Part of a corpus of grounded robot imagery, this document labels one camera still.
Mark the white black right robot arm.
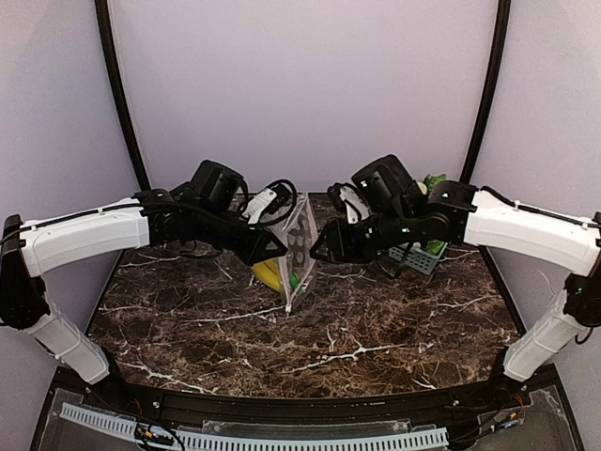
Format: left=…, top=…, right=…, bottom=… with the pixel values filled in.
left=310, top=154, right=600, bottom=382

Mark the grey slotted cable duct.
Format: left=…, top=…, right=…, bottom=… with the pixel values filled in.
left=59, top=402, right=449, bottom=450

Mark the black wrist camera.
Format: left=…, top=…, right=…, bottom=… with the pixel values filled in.
left=327, top=183, right=370, bottom=225
left=241, top=179, right=298, bottom=227

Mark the black frame post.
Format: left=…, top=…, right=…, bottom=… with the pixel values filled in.
left=94, top=0, right=150, bottom=190
left=459, top=0, right=512, bottom=183

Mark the clear zip top bag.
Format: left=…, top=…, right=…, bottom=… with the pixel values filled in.
left=274, top=193, right=317, bottom=315

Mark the blue plastic vegetable basket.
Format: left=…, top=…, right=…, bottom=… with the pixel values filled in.
left=388, top=241, right=447, bottom=275

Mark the yellow toy banana bunch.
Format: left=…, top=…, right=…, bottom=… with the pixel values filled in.
left=252, top=259, right=281, bottom=292

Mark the green toy lettuce leaf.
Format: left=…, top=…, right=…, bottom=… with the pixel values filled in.
left=423, top=174, right=447, bottom=193

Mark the black right frame post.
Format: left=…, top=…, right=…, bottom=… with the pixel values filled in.
left=459, top=0, right=512, bottom=183

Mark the green toy okra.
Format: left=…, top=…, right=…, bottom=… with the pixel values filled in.
left=288, top=268, right=312, bottom=294

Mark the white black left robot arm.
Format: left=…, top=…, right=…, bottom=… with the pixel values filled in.
left=1, top=160, right=297, bottom=385

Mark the black left frame post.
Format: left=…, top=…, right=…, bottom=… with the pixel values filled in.
left=94, top=0, right=150, bottom=190

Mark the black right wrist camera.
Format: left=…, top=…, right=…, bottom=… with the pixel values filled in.
left=327, top=183, right=370, bottom=225

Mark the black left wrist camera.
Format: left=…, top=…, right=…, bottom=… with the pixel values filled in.
left=241, top=179, right=298, bottom=227

